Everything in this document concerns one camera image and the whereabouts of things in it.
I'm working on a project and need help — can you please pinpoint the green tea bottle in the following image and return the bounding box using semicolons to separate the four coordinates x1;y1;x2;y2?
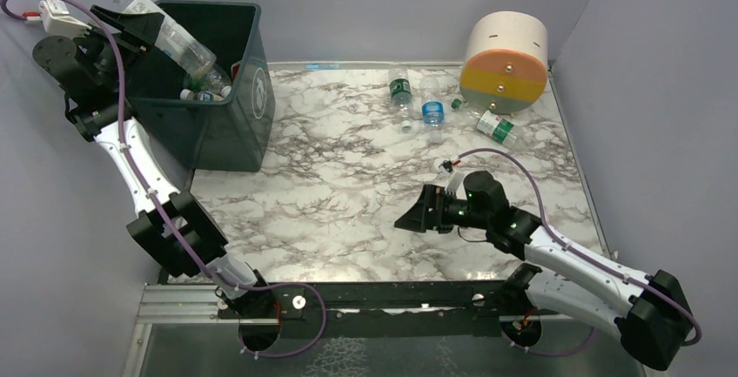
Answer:
182;74;204;92

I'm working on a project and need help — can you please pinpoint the clear bottle grey blue label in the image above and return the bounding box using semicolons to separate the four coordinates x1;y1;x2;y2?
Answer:
179;89;225;102

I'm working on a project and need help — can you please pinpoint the clear unlabelled bottle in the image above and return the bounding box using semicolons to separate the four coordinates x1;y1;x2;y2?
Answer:
198;66;232;98

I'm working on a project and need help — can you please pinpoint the amber bottle red label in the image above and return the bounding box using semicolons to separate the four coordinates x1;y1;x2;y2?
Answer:
230;60;242;81

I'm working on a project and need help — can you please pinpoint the clear bottle dark green label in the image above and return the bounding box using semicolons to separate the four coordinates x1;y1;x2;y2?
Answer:
388;67;413;132

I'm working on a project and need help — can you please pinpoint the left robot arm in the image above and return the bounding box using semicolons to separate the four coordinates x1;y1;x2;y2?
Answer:
33;8;267;308

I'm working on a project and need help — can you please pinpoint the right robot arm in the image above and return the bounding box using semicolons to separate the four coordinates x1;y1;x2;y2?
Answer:
394;171;695;371

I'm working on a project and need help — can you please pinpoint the dark green plastic bin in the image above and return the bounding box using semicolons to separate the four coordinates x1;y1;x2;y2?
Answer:
126;0;276;172

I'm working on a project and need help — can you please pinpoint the clear bottle green white label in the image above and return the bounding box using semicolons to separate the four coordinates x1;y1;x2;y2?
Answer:
451;98;524;150

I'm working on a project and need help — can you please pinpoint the clear bottle blue wrap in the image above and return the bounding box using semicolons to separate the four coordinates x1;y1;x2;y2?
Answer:
419;77;445;144

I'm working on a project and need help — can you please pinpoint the white cylinder with coloured face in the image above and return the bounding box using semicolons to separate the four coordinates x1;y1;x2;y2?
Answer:
459;11;548;115

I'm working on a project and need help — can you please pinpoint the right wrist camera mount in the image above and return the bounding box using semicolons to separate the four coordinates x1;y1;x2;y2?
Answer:
438;158;465;197

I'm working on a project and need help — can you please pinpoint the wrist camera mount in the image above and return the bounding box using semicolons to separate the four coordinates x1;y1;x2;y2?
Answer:
22;0;91;38
438;158;465;197

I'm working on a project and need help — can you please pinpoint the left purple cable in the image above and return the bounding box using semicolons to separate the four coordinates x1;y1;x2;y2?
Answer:
0;0;328;361

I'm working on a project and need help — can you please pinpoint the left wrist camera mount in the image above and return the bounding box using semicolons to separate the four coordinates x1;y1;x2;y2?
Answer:
22;0;91;38

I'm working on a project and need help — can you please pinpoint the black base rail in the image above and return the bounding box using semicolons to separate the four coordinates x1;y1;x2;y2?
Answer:
216;279;534;340

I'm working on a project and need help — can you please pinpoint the aluminium frame rail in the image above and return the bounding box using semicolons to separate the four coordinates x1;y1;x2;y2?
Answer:
136;281;650;327

